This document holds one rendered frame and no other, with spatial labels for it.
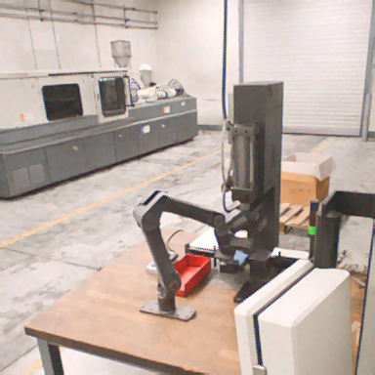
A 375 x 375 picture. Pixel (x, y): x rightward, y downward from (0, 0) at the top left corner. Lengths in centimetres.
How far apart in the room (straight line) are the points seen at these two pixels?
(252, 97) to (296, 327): 127
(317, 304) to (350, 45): 1036
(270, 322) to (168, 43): 1220
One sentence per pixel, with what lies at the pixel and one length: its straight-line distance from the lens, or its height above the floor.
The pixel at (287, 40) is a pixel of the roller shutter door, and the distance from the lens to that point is 1113.
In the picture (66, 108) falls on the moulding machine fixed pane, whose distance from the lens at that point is 725.
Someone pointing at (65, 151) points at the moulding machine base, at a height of 50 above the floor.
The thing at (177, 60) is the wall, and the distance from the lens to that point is 1245.
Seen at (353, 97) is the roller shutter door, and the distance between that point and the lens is 1079.
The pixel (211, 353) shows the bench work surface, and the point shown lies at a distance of 135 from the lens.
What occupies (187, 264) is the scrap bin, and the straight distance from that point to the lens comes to 186.
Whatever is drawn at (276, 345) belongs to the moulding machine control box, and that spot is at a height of 143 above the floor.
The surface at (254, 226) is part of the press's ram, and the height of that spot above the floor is 113.
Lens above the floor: 173
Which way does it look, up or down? 23 degrees down
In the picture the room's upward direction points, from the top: 2 degrees counter-clockwise
